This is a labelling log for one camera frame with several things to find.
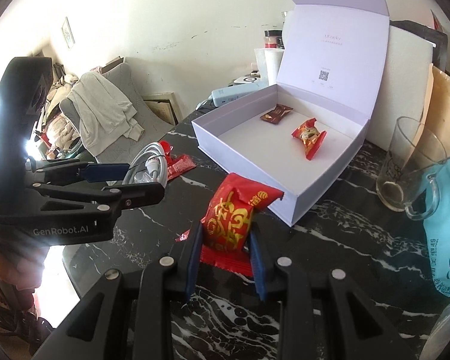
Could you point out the white foam board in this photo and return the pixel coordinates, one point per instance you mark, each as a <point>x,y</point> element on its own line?
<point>406,85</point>

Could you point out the jar with black lid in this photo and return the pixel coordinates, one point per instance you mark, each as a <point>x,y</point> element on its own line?
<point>273,39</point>

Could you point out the white round device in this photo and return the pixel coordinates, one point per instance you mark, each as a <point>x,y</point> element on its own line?
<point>245,80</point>

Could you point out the wooden framed picture on floor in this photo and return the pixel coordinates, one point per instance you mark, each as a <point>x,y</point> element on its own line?
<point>165,106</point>

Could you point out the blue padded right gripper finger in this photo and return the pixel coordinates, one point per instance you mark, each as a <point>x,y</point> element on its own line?
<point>260,262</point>
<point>194,246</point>

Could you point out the brown paper bag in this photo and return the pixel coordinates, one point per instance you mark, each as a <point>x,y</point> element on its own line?
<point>430,108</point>

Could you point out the small wall picture frame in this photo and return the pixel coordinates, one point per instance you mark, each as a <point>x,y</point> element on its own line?
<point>67,33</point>

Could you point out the white paper cup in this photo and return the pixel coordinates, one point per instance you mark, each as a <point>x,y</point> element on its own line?
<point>268,63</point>

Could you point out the grey chair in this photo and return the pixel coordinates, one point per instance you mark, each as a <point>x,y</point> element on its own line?
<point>124,149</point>

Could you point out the dark red snack packet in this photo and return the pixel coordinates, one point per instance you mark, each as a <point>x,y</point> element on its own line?
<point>274,116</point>

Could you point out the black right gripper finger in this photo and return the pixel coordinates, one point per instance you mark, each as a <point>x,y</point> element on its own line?
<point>50,197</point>

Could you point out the white open gift box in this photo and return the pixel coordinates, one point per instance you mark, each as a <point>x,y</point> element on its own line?
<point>331,70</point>

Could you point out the large red gold snack packet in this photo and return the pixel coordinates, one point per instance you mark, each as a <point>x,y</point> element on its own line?
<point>228,220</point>

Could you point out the small red wrapper scrap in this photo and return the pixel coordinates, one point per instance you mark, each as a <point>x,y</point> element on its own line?
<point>183,236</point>

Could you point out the grey cloth on chair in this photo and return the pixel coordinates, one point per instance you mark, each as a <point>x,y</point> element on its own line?
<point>105,113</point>

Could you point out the light blue power bank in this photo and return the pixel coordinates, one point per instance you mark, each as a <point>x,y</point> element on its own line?
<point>222,96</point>

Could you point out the long red snack packet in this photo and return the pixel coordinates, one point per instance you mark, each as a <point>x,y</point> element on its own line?
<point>179,166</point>

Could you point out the clear glass mug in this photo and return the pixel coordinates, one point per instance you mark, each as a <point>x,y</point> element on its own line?
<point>407,181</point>

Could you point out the person's hand holding gripper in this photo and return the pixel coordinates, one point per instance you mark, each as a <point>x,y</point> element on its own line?
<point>27,272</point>

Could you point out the red plastic flower clip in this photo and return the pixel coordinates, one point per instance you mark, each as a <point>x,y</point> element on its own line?
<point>167,147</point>

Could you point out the pile of clothes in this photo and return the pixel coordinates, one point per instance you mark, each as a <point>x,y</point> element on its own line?
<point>54,136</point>

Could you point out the red yellow torn snack packet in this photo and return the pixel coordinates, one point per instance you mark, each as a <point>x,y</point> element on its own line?
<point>310,136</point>

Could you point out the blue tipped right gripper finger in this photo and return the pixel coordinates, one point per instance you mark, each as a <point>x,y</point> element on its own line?
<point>74,170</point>

